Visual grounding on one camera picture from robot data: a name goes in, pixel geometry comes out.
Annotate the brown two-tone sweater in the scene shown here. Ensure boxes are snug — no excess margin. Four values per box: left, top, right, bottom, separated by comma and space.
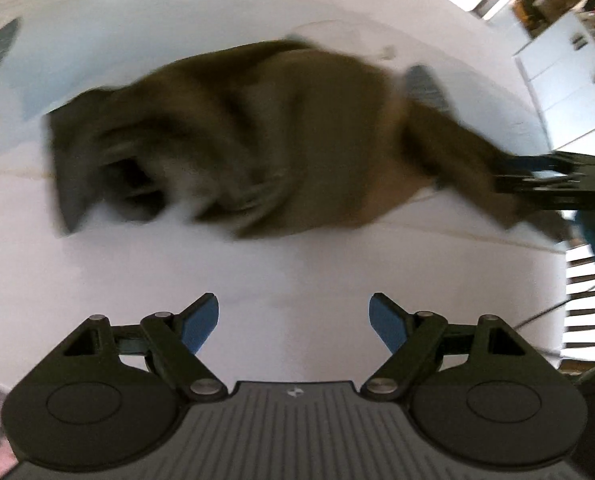
46, 39, 570, 242

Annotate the white drawer cabinet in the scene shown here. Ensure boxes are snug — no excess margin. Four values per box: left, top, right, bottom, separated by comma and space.
517, 12, 595, 148

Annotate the wooden chair with black seat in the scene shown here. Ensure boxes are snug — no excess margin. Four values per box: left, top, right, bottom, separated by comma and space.
561, 244, 595, 362

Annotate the patterned white blue table mat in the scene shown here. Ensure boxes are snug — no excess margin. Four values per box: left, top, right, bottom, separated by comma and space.
0, 0, 557, 273

